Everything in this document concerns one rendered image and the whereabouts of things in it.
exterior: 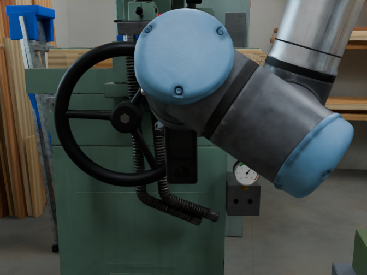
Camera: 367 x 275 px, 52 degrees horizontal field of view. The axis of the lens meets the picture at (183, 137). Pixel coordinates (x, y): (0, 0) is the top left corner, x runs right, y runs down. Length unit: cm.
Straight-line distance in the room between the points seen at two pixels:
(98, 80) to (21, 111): 147
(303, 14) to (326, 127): 17
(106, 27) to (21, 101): 142
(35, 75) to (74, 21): 271
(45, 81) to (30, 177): 146
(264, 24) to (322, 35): 288
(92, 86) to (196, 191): 37
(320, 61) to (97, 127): 62
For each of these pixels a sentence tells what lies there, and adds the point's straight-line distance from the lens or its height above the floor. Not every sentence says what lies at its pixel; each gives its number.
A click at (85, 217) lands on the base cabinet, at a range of 103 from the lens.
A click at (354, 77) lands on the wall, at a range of 346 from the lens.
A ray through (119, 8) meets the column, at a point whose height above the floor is 108.
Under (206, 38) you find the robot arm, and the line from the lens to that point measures 34.
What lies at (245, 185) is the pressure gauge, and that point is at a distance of 91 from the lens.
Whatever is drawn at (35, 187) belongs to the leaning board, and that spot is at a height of 18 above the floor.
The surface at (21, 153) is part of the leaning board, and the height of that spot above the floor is 39.
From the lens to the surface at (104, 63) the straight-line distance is 106.
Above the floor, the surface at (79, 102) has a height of 82.
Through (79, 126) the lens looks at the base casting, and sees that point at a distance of 97.
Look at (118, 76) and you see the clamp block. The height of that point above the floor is 89.
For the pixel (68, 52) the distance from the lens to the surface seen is 114.
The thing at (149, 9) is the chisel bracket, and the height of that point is 105.
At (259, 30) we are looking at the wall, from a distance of 334.
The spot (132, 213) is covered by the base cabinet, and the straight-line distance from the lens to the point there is 100.
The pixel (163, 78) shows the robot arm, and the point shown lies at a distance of 33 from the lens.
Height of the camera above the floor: 92
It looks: 12 degrees down
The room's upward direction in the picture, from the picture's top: straight up
